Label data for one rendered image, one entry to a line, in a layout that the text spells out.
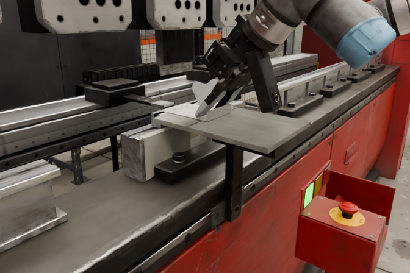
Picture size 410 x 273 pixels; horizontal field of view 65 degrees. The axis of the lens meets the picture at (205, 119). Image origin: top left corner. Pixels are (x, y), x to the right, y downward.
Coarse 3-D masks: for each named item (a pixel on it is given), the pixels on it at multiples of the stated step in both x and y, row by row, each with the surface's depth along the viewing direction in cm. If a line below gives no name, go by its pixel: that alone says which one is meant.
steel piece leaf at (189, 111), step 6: (180, 108) 72; (186, 108) 72; (192, 108) 72; (216, 108) 65; (222, 108) 66; (228, 108) 68; (174, 114) 68; (180, 114) 68; (186, 114) 68; (192, 114) 68; (210, 114) 64; (216, 114) 65; (222, 114) 67; (204, 120) 64; (210, 120) 64
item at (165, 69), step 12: (156, 36) 66; (168, 36) 66; (180, 36) 69; (192, 36) 72; (156, 48) 66; (168, 48) 67; (180, 48) 69; (192, 48) 73; (156, 60) 67; (168, 60) 67; (180, 60) 70; (192, 60) 73; (168, 72) 69; (180, 72) 72
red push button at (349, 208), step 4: (340, 204) 70; (344, 204) 70; (348, 204) 70; (352, 204) 70; (340, 208) 69; (344, 208) 69; (348, 208) 68; (352, 208) 68; (356, 208) 69; (344, 212) 69; (348, 212) 68; (352, 212) 68; (356, 212) 68; (344, 216) 70; (348, 216) 69; (352, 216) 70
